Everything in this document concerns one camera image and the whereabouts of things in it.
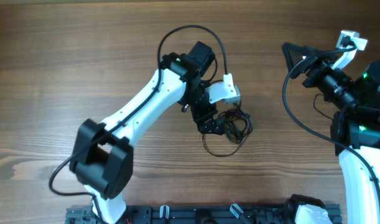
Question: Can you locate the black cable bundle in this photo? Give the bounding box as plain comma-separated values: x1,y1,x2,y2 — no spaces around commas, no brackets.
202,104,254,157

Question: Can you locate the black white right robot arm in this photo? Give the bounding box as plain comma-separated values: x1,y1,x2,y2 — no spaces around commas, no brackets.
282,40,380,223

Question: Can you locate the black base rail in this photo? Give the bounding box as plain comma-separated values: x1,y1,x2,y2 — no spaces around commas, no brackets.
65,194,343,224

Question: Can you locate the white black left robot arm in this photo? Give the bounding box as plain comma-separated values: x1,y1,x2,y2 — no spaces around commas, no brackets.
69,42,241,223

